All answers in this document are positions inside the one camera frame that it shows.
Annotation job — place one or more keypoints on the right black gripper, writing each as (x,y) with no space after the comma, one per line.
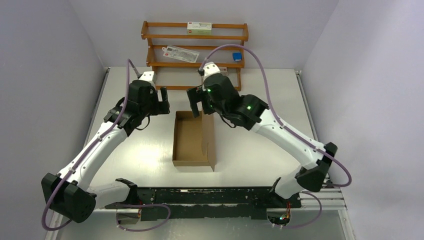
(195,95)

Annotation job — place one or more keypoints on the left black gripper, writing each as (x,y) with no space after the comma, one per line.
(153,94)

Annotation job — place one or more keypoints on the brown cardboard box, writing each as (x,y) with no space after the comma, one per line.
(194,146)

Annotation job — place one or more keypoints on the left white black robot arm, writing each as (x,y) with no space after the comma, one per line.
(68,192)

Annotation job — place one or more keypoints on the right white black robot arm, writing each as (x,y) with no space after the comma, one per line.
(314,157)

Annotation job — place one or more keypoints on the small white red box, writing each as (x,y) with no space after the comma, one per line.
(223,71)

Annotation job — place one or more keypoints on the white green box top shelf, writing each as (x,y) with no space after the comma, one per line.
(199,28)

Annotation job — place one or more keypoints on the clear plastic blister package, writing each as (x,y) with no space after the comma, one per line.
(180,54)

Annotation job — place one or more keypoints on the wooden three-tier shelf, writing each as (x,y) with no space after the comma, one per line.
(169,71)

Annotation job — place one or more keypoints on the small blue object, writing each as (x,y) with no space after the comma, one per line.
(237,56)

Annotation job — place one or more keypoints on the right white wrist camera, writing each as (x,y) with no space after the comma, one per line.
(208,70)

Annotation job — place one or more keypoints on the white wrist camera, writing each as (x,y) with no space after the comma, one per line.
(208,70)
(150,77)

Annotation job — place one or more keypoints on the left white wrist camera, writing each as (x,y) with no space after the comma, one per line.
(150,77)

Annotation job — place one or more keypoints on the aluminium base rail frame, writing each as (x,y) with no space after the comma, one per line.
(257,203)

